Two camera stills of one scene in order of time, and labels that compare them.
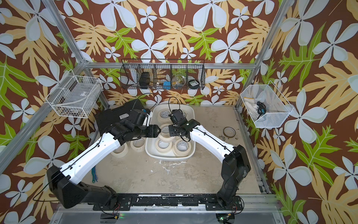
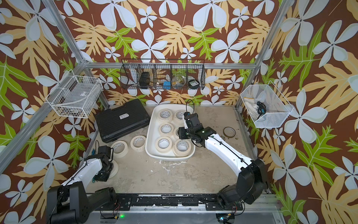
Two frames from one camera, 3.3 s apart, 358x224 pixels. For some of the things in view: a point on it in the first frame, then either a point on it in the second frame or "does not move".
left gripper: [153, 130] -> [100, 176]
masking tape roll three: [164, 132] -> [114, 169]
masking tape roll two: [138, 144] does not move
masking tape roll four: [163, 147] does not move
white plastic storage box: [165, 147] does not move
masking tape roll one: [121, 151] does not move
